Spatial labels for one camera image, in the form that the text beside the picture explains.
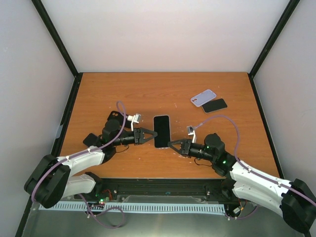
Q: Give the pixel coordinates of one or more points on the right controller wiring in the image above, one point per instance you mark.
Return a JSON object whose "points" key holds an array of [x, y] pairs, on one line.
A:
{"points": [[240, 206]]}

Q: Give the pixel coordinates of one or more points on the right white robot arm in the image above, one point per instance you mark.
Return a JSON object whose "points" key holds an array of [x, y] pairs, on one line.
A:
{"points": [[292, 200]]}

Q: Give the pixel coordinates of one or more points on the left black table rail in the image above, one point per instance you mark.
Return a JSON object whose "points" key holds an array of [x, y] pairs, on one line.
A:
{"points": [[58, 143]]}

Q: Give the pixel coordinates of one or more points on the black phone case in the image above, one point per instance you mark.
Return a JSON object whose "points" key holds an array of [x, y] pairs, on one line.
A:
{"points": [[115, 115]]}

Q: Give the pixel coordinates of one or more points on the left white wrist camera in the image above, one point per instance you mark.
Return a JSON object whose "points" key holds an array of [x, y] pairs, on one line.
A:
{"points": [[135, 119]]}

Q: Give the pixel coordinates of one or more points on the lavender phone case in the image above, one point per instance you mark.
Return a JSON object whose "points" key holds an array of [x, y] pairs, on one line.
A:
{"points": [[203, 97]]}

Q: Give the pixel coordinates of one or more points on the left controller board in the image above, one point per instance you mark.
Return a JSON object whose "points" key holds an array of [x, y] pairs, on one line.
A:
{"points": [[104, 197]]}

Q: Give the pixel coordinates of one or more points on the clear magsafe phone case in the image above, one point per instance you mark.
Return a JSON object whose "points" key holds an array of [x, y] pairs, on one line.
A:
{"points": [[163, 147]]}

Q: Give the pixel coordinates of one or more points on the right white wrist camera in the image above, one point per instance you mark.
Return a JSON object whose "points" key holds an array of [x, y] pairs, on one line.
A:
{"points": [[191, 132]]}

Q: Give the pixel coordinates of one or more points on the white phone black screen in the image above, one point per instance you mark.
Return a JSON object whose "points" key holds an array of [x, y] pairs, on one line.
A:
{"points": [[214, 105]]}

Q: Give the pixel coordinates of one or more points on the dark blue phone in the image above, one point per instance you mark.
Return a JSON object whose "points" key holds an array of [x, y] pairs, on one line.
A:
{"points": [[91, 140]]}

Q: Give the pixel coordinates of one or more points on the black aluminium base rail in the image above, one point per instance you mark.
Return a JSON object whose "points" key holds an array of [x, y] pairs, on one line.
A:
{"points": [[213, 190]]}

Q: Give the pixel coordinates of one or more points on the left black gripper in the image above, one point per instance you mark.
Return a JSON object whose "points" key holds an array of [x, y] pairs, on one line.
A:
{"points": [[139, 135]]}

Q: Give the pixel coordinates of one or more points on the right black frame post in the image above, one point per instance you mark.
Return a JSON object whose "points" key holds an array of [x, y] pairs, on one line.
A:
{"points": [[285, 16]]}

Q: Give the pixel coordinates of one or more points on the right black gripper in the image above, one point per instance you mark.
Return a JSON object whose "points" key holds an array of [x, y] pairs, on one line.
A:
{"points": [[185, 146]]}

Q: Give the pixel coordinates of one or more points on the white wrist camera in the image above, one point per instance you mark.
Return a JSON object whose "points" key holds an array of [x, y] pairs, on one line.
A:
{"points": [[191, 132], [135, 119]]}

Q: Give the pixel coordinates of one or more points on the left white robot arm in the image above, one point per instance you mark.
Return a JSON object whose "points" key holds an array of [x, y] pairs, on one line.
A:
{"points": [[55, 178]]}

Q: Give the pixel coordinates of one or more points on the left black frame post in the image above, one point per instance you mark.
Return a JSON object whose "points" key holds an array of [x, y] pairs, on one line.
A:
{"points": [[41, 10]]}

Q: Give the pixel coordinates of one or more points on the light blue cable duct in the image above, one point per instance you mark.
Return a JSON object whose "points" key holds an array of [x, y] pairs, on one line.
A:
{"points": [[155, 208]]}

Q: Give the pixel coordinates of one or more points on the blue smartphone black screen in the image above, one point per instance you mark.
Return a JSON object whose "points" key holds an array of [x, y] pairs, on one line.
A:
{"points": [[162, 131]]}

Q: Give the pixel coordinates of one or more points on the black frame post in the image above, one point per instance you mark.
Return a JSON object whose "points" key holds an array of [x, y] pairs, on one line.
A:
{"points": [[41, 10], [285, 16]]}

